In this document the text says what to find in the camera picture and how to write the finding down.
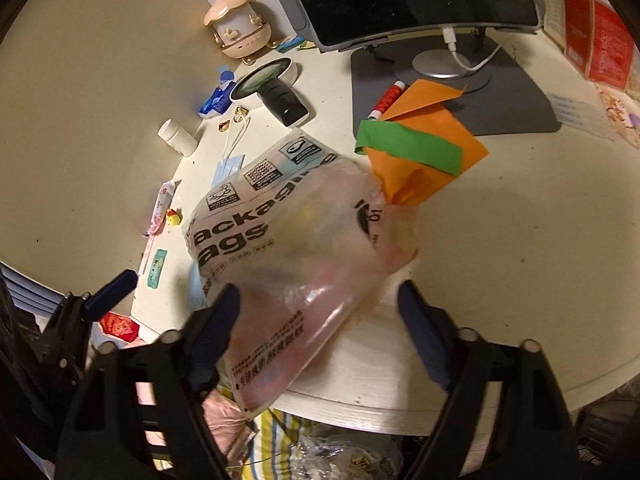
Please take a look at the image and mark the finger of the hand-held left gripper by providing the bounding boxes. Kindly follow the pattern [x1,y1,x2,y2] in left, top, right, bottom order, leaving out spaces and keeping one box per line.
[37,269,139,391]

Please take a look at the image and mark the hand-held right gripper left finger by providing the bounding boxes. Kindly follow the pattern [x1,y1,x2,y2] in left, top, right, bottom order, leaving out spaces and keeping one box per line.
[54,282,242,480]

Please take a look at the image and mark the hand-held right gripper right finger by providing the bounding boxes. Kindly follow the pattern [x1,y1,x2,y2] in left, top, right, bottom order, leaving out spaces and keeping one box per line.
[397,280,583,480]

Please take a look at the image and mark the printed plastic bag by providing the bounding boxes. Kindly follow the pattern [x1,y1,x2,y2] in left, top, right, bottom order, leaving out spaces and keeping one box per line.
[182,130,421,418]

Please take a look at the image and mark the round trash bin with liner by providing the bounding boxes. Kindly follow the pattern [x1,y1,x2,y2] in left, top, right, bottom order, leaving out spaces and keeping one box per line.
[292,432,403,480]

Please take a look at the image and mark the red patterned cloth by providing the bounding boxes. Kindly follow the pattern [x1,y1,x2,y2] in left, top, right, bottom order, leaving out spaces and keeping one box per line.
[96,311,139,345]

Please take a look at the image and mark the green white strip packet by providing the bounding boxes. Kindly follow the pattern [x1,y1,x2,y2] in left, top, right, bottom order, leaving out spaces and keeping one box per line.
[145,249,169,291]

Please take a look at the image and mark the blue face mask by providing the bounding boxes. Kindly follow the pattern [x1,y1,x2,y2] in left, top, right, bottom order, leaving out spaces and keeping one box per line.
[214,110,252,192]
[186,262,211,313]

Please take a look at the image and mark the pink cloth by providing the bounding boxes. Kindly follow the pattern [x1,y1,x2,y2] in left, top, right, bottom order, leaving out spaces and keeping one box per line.
[202,389,258,456]

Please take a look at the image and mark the pink tube packet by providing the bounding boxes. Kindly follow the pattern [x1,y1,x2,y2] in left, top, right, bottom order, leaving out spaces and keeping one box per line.
[145,180,176,237]

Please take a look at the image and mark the striped blanket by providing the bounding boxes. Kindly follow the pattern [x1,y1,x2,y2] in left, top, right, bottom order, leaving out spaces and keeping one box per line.
[247,407,313,480]

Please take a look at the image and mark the small white bottle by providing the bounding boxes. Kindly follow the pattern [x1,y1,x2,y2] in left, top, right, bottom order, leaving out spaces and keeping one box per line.
[158,119,199,157]

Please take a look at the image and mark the green paper strip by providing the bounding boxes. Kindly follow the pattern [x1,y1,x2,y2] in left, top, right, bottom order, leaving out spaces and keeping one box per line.
[355,119,465,177]

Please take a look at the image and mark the orange paper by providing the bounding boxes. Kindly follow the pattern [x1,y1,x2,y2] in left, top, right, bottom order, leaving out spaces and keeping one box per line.
[367,79,490,207]

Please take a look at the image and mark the small gold clip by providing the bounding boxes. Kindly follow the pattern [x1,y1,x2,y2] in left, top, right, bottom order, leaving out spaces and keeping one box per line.
[219,107,251,129]

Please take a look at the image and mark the blue packet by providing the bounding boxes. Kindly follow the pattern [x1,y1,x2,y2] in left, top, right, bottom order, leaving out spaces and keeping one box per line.
[199,67,236,119]

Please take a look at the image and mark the red thread spool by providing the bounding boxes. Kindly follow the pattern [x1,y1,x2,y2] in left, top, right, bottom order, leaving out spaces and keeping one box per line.
[370,80,407,121]

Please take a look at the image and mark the black magnifying glass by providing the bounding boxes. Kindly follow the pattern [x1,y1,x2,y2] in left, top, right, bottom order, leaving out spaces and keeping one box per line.
[230,58,309,128]

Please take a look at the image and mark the white printed paper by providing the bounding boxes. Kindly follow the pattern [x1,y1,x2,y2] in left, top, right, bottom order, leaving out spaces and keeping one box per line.
[545,90,617,142]

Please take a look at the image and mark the pink lantern lamp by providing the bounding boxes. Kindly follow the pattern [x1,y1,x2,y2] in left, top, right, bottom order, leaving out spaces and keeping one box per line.
[202,0,274,64]

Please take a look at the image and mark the teal flat packet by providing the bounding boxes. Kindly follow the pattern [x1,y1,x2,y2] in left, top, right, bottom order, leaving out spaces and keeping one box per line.
[277,35,319,54]

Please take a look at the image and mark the red cardboard box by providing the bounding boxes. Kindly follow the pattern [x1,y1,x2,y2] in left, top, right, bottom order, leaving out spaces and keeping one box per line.
[542,0,634,87]

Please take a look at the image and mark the white charging cable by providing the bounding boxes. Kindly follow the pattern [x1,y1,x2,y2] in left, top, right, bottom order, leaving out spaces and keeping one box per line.
[442,27,518,74]

